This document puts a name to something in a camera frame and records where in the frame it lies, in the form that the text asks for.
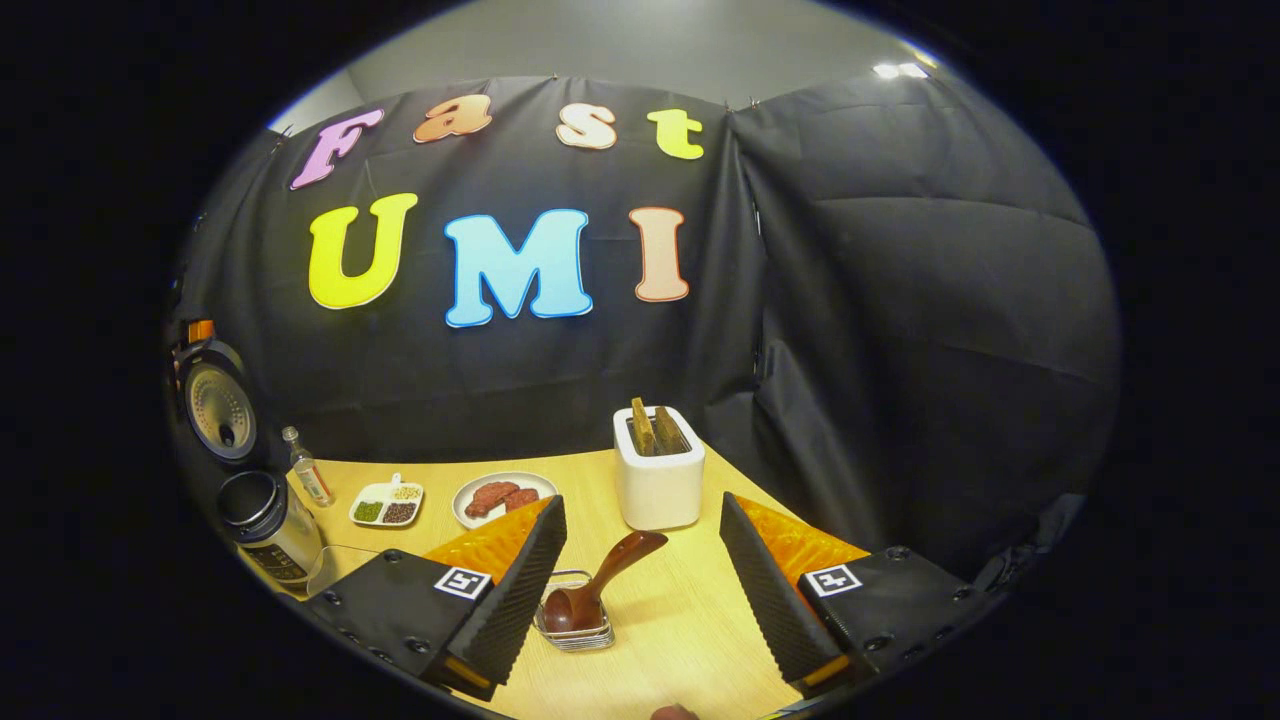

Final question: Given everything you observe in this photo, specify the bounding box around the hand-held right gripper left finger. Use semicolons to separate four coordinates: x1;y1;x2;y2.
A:
300;494;568;701

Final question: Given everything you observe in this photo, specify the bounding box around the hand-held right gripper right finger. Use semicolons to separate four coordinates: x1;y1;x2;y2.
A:
718;491;1006;699

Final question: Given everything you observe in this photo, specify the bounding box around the brown wooden spoon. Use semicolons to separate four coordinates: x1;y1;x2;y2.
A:
542;530;669;635

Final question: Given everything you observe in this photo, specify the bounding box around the black rice cooker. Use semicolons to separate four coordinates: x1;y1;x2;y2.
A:
175;338;327;593

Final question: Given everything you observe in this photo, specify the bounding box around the white utensil holder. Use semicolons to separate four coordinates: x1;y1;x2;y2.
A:
613;405;706;531

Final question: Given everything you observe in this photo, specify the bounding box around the white round plate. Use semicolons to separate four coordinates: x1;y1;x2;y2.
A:
452;471;559;530

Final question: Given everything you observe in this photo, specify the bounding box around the white divided dish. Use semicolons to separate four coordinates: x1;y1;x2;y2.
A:
348;473;425;529

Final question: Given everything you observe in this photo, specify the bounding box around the small clear glass bottle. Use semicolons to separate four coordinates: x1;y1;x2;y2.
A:
281;426;336;509

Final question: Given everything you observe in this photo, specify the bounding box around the black backdrop cloth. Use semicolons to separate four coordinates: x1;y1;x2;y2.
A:
165;75;1121;591

